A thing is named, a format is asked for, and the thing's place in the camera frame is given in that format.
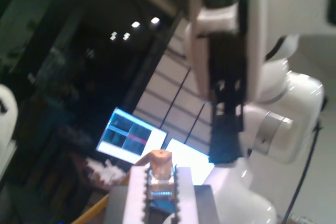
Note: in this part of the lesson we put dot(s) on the computer monitor white screen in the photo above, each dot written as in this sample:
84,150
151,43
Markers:
189,161

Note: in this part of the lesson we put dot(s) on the computer monitor blue windows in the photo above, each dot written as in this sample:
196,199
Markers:
123,134

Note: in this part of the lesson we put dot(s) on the white rounded machine housing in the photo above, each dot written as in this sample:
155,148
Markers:
8,129

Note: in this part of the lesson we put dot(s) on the white gripper camera bar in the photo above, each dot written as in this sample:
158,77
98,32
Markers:
218,22

